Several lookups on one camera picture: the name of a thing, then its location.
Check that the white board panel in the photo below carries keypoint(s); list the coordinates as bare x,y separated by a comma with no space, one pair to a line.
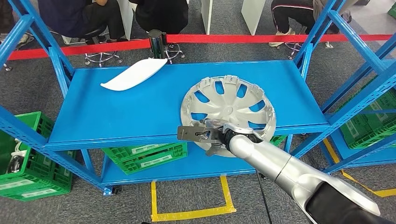
126,18
206,15
252,15

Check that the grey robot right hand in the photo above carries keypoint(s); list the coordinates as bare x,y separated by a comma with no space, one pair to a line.
216,123

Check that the silver plastic wheel cover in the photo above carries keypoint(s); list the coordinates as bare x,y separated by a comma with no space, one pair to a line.
229,108

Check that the blue metal shelf rack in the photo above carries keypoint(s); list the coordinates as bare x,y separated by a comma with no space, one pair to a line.
371,156
123,117

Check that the white curved plastic part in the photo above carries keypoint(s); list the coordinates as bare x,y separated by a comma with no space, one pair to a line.
133,74

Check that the black caster wheel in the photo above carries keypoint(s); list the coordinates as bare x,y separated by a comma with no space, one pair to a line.
116,190

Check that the white floor plug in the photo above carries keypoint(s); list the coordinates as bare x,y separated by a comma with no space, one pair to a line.
329,45

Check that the white device in crate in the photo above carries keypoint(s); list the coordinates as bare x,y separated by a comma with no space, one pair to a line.
18,154

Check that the black barrier post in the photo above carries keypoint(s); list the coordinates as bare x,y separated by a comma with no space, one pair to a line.
156,44

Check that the folded green plastic crate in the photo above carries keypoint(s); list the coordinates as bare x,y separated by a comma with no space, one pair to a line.
277,140
148,149
156,161

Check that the red barrier belt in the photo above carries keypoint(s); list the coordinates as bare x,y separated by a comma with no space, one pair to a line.
216,38

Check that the person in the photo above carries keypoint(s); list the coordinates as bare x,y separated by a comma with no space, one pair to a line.
68,18
287,15
24,40
161,15

